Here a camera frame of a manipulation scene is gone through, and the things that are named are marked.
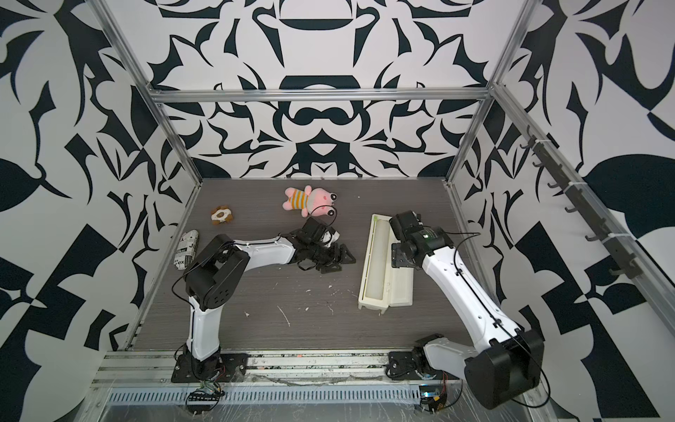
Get cream dispenser base tray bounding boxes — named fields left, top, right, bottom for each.
left=358, top=214, right=391, bottom=315

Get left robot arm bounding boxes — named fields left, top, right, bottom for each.
left=182, top=217, right=356, bottom=362

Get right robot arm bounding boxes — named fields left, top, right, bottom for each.
left=390, top=211, right=545, bottom=409

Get pink plush pig toy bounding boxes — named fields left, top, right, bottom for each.
left=282, top=186, right=337, bottom=218

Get brown white plush toy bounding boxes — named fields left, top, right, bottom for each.
left=210, top=206, right=234, bottom=225

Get black white patterned shoe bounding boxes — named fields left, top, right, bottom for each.
left=173, top=230, right=200, bottom=271

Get right circuit board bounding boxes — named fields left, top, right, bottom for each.
left=418, top=384, right=453, bottom=414

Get circuit board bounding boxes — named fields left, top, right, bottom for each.
left=185, top=389, right=224, bottom=415
left=418, top=384, right=453, bottom=414

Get left circuit board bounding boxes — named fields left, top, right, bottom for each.
left=185, top=389, right=224, bottom=415

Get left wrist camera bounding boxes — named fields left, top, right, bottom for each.
left=321, top=228, right=340, bottom=247

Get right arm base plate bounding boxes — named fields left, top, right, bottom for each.
left=385, top=349, right=459, bottom=381

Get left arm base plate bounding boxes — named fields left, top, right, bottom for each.
left=171, top=352, right=249, bottom=384

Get wall hook rail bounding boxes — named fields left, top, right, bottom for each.
left=522, top=125, right=644, bottom=280

